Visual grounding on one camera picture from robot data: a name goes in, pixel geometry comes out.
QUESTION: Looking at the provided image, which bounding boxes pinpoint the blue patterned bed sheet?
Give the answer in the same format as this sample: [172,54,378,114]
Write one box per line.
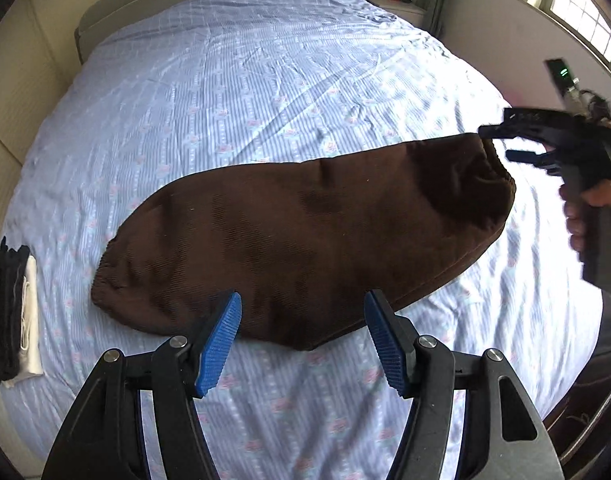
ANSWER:
[6,0,602,480]

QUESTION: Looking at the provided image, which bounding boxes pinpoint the white folded garment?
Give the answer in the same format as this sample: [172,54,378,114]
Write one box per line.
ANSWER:
[0,255,44,388]

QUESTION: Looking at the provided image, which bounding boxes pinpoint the white nightstand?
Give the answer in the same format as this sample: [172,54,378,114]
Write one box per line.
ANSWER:
[373,0,429,28]

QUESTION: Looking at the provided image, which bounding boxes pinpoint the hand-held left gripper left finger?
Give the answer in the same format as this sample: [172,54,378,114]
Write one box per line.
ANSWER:
[42,291,243,480]

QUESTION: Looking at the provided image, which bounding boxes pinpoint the brown pants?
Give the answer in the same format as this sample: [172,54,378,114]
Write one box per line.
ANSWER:
[91,132,517,352]

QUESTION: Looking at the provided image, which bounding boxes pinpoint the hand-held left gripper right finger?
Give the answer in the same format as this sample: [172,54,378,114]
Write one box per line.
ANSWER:
[363,290,566,480]

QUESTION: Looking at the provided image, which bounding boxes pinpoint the window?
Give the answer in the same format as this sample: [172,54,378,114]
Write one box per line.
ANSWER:
[516,0,611,86]

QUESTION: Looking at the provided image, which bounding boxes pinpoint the person's right hand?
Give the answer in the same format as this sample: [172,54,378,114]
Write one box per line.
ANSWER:
[558,179,611,263]

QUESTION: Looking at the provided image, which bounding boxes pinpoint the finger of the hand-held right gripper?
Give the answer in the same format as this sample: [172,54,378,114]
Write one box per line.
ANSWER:
[478,107,576,147]
[505,149,561,176]

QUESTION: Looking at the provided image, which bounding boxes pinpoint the stack of dark clothes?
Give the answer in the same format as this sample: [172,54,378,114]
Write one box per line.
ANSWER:
[0,236,31,386]

